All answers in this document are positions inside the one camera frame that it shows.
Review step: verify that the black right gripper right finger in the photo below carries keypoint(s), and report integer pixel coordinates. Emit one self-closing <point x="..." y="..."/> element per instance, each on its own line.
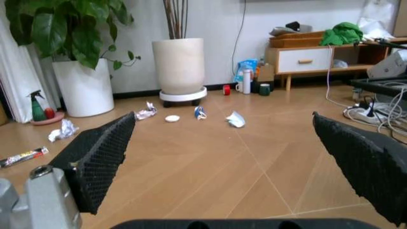
<point x="362" y="157"/>

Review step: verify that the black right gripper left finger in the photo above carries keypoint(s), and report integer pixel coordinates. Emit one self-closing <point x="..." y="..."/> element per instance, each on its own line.
<point x="95" y="157"/>

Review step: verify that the crumpled white paper ball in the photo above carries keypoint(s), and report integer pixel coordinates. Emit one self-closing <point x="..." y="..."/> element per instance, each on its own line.
<point x="63" y="131"/>

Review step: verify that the white power strip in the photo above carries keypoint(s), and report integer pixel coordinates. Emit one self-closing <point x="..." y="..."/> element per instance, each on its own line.
<point x="365" y="114"/>

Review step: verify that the pink round saucer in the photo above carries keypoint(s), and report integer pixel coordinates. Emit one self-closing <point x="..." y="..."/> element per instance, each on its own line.
<point x="47" y="119"/>

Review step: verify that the red round object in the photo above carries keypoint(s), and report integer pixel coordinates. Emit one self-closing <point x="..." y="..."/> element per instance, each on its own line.
<point x="49" y="113"/>

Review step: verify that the crumpled silver pink wrapper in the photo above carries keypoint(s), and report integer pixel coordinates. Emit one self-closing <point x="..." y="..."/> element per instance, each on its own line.
<point x="145" y="112"/>

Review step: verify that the white round plant pot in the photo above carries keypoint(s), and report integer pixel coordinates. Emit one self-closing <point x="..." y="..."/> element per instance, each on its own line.
<point x="84" y="88"/>

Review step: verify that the black red snack wrapper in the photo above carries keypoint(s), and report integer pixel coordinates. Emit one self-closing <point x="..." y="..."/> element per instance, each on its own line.
<point x="22" y="156"/>

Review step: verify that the green spray bottle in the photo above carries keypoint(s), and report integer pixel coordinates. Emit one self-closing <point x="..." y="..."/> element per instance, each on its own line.
<point x="37" y="107"/>

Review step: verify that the small white round lid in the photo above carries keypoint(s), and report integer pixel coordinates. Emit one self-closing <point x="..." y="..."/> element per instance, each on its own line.
<point x="172" y="118"/>

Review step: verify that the wooden cabinet with white drawer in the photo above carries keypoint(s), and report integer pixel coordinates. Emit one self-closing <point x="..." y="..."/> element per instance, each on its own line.
<point x="318" y="59"/>

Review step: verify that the white wheeled pot stand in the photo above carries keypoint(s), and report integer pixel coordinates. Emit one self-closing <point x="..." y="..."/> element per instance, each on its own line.
<point x="183" y="95"/>

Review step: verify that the crumpled blue white wrapper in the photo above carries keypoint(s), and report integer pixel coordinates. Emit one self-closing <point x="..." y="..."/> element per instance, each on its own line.
<point x="200" y="113"/>

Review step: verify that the dark green mug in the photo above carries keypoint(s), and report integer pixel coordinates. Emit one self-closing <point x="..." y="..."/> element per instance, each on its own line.
<point x="264" y="89"/>

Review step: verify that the tall cream plant pot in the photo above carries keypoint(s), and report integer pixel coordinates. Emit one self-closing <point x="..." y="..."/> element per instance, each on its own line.
<point x="178" y="66"/>

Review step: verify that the green cloth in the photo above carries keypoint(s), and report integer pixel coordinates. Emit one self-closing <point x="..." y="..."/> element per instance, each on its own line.
<point x="341" y="33"/>

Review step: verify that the brown cardboard box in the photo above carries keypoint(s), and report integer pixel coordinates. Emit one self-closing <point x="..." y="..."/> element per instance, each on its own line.
<point x="265" y="72"/>

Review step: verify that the crumpled white blue paper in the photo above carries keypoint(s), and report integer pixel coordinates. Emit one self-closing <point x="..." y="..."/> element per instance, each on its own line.
<point x="236" y="119"/>

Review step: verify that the large green leafy plant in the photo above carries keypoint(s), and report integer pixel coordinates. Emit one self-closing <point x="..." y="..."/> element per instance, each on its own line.
<point x="63" y="28"/>

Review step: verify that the wooden tray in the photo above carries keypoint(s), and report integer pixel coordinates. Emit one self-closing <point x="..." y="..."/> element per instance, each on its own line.
<point x="297" y="39"/>

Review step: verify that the white thermos bottle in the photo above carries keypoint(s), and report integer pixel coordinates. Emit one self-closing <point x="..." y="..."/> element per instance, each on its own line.
<point x="247" y="82"/>

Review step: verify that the white plastic bag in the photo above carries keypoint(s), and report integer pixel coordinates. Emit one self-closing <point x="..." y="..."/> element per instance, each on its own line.
<point x="380" y="17"/>

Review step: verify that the white mug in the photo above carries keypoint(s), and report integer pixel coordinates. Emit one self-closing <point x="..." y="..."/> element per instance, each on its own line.
<point x="239" y="87"/>

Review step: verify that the blue tissue pack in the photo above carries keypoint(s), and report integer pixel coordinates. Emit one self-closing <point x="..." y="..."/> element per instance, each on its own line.
<point x="246" y="68"/>

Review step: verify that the grey cloth bundle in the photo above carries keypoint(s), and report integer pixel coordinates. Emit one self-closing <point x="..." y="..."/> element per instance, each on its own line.
<point x="289" y="29"/>

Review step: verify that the bare brown plant stems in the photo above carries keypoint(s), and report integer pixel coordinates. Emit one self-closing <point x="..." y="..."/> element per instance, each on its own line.
<point x="175" y="19"/>

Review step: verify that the black metal frame cart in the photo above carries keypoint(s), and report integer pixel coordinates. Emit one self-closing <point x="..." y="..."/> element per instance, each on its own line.
<point x="380" y="84"/>

